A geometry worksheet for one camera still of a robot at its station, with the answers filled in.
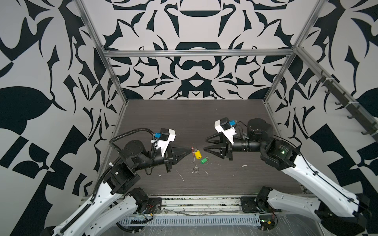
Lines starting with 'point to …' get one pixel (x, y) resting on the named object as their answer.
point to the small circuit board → (267, 222)
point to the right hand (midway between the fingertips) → (206, 144)
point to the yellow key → (198, 154)
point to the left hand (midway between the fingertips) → (192, 148)
